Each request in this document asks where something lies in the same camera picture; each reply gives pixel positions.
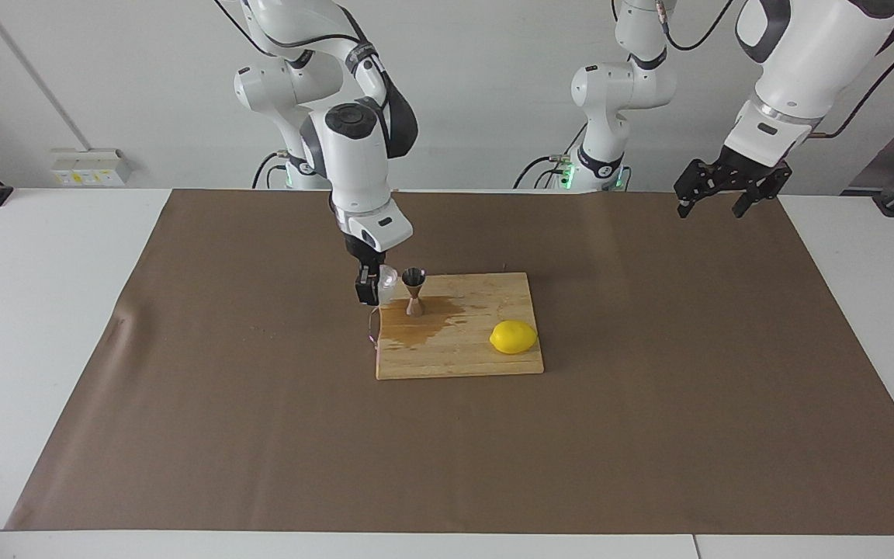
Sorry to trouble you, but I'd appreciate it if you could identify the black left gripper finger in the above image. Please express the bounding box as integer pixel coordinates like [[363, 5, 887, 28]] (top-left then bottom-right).
[[732, 163, 794, 219], [673, 158, 729, 219]]

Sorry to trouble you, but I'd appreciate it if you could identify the black arm base cable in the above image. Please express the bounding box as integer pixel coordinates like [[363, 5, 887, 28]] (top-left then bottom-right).
[[251, 150, 293, 189], [513, 124, 584, 189]]

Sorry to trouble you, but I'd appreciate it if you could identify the white wall power outlet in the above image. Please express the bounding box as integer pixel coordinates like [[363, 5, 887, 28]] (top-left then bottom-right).
[[51, 149, 131, 187]]

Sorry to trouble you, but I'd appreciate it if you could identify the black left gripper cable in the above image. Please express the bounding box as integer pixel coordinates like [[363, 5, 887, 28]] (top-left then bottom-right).
[[660, 0, 894, 142]]

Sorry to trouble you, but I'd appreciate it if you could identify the black left arm base cable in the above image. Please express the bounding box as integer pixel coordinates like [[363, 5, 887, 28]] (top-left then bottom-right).
[[513, 124, 584, 189]]

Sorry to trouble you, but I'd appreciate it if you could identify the black right arm base cable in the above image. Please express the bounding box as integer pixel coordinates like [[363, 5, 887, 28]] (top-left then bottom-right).
[[251, 150, 293, 189]]

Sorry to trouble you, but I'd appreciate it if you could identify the wooden cutting board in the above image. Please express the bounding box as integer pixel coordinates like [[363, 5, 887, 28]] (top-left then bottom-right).
[[369, 272, 546, 381]]

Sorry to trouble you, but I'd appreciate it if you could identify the steel double jigger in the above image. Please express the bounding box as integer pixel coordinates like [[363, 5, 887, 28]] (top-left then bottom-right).
[[401, 267, 427, 318]]

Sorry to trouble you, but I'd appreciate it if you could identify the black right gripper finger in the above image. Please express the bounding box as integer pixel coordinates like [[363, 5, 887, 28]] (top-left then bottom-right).
[[355, 265, 382, 307]]

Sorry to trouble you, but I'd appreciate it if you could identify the yellow lemon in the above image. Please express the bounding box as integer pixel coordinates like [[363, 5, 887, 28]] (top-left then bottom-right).
[[490, 319, 539, 356]]

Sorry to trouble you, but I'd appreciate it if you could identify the brown table mat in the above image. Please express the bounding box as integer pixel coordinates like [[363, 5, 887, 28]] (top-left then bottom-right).
[[5, 189, 894, 536]]

